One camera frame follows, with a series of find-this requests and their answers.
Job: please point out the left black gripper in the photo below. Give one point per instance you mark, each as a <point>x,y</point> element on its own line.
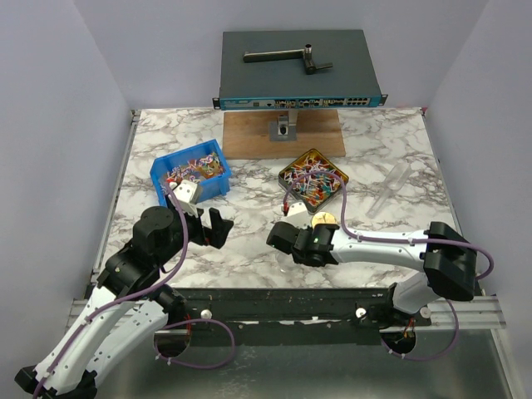
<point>218,234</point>

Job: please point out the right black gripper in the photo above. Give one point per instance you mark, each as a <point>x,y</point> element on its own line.
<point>296,243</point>

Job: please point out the gold jar lid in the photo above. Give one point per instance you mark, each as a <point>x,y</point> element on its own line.
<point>323,218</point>

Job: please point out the square tin of lollipops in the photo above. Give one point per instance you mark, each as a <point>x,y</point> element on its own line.
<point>314,186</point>

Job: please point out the blue plastic candy bin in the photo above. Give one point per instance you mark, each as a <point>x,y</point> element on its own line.
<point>203,164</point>

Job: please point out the clear plastic scoop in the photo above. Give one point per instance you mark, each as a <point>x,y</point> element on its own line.
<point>393,182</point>

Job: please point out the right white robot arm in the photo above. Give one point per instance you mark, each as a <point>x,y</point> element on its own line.
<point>443,262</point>

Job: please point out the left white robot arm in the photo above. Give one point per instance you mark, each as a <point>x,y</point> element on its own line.
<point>120,282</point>

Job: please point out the wooden board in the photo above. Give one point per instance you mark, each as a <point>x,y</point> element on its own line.
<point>246,137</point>

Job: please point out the grey metal stand base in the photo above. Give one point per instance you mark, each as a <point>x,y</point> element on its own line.
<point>284,128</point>

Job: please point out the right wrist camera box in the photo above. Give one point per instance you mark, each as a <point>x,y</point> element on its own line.
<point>298,216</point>

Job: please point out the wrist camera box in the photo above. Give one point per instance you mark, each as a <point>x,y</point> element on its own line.
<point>187,193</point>
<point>298,216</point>

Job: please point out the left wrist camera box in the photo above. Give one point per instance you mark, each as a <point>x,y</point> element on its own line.
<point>187,193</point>

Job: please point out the black front mounting rail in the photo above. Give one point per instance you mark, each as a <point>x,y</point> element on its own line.
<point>257,317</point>

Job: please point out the grey network switch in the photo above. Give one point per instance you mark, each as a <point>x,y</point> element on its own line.
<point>351,83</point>

